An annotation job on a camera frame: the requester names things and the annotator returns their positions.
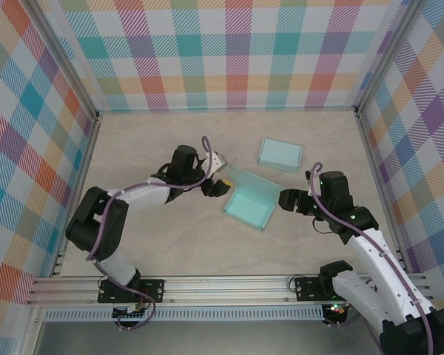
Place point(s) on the light blue paper box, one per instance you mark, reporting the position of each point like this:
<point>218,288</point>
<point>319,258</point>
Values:
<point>248,207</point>
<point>279,155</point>

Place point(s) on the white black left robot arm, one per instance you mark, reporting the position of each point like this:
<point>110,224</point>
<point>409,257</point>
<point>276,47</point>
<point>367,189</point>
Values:
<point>144,194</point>

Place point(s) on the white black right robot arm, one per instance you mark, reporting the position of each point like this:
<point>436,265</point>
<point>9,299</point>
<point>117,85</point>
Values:
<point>370,259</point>

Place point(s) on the small lit controller board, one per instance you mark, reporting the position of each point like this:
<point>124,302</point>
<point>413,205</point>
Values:
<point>336,310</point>

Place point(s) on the black connector board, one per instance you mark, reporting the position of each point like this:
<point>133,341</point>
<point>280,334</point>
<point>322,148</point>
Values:
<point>129,314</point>

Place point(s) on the aluminium floor side rail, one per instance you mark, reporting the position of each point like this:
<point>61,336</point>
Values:
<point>87,155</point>
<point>383,185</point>

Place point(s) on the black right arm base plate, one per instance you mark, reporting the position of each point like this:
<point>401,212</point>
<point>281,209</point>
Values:
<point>307,290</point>

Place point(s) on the long aluminium base rail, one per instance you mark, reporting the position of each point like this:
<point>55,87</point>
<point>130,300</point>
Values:
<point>225,290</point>

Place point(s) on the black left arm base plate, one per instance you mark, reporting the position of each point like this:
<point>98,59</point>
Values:
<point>155,290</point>

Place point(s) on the aluminium frame post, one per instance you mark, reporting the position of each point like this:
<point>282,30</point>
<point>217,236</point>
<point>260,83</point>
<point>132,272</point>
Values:
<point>386,55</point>
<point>63,55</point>

